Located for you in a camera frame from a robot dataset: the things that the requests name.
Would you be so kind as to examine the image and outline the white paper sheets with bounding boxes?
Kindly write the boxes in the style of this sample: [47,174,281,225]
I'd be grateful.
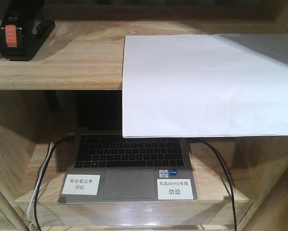
[122,34,288,138]

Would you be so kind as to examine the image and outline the black cable right of laptop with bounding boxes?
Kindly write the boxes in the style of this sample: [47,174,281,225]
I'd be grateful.
[189,138,238,231]

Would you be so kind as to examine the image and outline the black stapler with orange button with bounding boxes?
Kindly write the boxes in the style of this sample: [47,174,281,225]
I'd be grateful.
[0,0,55,61]

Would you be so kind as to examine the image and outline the white label sticker left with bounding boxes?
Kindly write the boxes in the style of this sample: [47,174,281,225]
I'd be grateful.
[62,174,100,195]

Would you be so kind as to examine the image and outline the white label sticker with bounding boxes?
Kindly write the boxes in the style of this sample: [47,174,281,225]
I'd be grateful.
[62,174,100,195]
[157,179,194,200]

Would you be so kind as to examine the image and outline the white label sticker right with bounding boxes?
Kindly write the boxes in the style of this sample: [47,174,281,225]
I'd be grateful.
[157,179,194,200]

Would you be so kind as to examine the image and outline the black cable of laptop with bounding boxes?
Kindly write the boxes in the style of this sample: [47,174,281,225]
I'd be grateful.
[189,138,238,231]
[33,135,75,231]

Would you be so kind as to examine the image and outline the black cable left of laptop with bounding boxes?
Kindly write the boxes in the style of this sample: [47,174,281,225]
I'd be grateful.
[33,135,75,231]

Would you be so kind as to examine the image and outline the white cable left of laptop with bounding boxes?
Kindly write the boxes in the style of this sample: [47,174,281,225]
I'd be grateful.
[27,141,56,231]

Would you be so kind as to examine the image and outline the silver laptop with black keyboard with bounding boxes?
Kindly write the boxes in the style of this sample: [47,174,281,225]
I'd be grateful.
[59,90,197,204]

